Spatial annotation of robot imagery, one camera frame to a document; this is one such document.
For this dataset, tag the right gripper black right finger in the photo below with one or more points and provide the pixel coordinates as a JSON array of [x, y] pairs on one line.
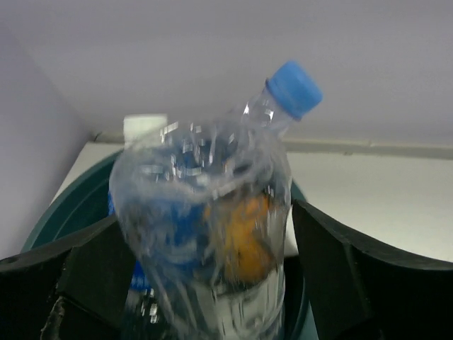
[[362, 288]]

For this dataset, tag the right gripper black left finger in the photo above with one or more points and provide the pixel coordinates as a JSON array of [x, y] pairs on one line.
[[72, 288]]

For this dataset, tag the orange juice bottle white cap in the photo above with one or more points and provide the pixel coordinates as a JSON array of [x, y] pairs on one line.
[[238, 240]]

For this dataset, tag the clear bottle dark blue label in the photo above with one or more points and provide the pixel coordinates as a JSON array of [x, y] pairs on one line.
[[158, 229]]

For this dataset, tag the dark green plastic bin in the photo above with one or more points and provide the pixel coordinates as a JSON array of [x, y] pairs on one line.
[[82, 200]]

